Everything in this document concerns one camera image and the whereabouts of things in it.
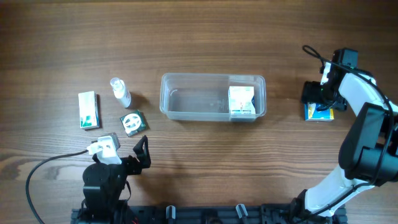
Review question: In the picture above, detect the black cable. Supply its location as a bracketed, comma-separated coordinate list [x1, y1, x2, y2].
[25, 149, 90, 224]
[302, 45, 396, 224]

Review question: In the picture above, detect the right black cable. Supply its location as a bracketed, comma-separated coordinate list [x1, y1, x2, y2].
[302, 45, 396, 224]

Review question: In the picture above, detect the blue VapoDrops box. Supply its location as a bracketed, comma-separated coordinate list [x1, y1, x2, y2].
[304, 103, 334, 121]

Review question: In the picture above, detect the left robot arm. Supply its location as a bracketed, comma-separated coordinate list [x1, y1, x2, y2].
[71, 133, 151, 223]

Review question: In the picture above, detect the clear plastic container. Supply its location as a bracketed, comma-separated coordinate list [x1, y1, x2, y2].
[159, 73, 267, 122]

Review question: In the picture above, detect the white green Panadol box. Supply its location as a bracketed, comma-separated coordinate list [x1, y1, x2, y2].
[78, 91, 100, 129]

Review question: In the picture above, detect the left black cable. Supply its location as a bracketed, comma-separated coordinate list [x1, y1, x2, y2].
[25, 149, 90, 224]

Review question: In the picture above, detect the green Zam-Buk ointment box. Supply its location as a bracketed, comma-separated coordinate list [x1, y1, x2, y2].
[120, 110, 147, 137]

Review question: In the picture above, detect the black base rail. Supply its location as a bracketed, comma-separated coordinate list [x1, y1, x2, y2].
[70, 203, 346, 224]

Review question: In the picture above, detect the white medicine box in container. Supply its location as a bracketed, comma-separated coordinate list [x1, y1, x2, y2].
[228, 86, 256, 114]

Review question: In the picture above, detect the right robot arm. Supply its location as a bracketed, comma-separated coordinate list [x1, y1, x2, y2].
[288, 72, 397, 223]

